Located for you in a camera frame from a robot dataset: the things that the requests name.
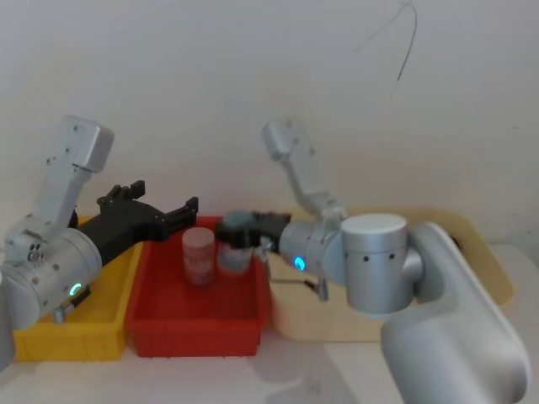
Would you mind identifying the red plastic bin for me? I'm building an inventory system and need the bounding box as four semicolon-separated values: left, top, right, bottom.
125;215;271;359

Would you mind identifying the thin cable with silver plug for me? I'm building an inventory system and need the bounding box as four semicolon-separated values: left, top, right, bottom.
53;292;92;325
259;237;330;302

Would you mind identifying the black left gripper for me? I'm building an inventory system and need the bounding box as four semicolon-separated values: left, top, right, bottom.
77;179;200;268

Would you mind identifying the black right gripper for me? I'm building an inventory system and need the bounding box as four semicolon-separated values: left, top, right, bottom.
215;212;294;254

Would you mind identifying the jar with red label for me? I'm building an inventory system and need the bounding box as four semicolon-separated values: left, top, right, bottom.
181;227;216;288

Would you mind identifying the yellow plastic bin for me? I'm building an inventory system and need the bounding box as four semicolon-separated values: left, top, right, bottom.
12;215;145;363

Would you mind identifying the clear bottle with grey cap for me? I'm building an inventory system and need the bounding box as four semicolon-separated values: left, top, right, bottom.
216;210;254;277

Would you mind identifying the thin dark hanging wire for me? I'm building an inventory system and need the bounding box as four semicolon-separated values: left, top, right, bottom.
352;0;419;82

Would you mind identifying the cream plastic bin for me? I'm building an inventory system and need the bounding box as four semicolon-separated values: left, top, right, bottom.
268;205;515;344

